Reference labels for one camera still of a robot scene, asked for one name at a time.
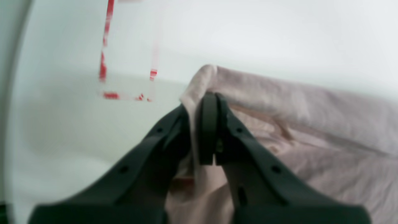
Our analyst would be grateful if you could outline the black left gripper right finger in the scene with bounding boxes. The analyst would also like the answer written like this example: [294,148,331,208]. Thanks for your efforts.
[197,93,371,224]

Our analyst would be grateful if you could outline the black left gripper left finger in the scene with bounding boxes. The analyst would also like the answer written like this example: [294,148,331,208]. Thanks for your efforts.
[29,105,190,224]

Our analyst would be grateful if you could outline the mauve t-shirt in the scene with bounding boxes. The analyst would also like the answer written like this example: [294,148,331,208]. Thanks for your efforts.
[165,65,397,224]

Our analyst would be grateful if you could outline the red tape rectangle marking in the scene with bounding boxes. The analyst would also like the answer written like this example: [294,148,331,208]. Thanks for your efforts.
[98,0,167,102]

